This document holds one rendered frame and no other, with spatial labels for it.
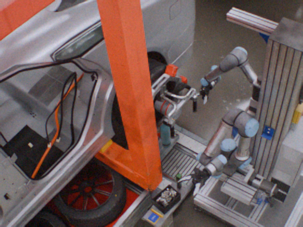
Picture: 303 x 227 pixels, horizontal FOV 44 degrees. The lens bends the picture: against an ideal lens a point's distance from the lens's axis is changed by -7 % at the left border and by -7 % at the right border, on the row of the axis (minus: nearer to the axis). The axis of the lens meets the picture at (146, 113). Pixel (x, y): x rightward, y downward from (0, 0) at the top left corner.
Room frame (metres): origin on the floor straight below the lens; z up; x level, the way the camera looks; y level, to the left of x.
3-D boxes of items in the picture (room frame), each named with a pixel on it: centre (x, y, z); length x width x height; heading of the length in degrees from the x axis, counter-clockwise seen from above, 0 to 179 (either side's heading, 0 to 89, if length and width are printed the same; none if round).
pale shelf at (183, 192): (1.51, -0.05, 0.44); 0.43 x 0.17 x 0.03; 136
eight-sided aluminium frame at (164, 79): (2.28, -0.14, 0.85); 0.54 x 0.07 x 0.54; 136
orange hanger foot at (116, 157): (1.95, 0.30, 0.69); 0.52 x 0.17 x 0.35; 46
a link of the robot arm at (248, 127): (1.51, -0.64, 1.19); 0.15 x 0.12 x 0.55; 33
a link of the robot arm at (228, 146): (1.62, -0.57, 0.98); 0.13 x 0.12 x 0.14; 33
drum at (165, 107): (2.23, -0.19, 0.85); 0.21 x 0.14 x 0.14; 46
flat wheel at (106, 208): (1.77, 0.62, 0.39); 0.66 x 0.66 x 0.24
